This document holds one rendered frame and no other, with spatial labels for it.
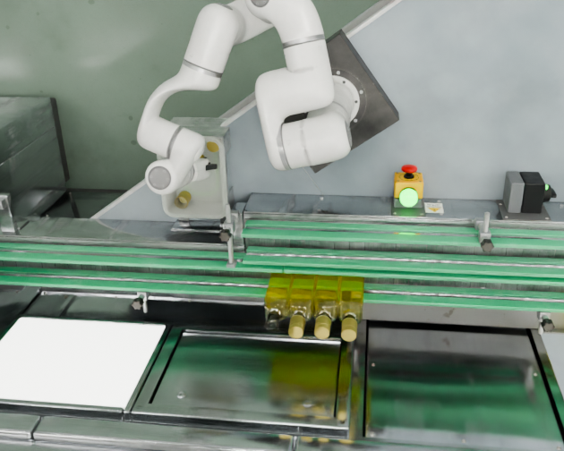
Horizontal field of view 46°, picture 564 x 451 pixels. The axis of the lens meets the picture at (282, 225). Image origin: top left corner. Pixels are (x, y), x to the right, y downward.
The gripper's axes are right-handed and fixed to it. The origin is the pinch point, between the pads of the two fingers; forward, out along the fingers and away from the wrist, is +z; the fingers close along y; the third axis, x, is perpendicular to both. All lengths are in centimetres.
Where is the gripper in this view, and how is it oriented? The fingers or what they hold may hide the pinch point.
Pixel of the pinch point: (195, 164)
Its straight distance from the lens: 170.7
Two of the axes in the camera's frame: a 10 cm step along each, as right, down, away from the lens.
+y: 9.9, 0.3, -1.3
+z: 1.4, -1.9, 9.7
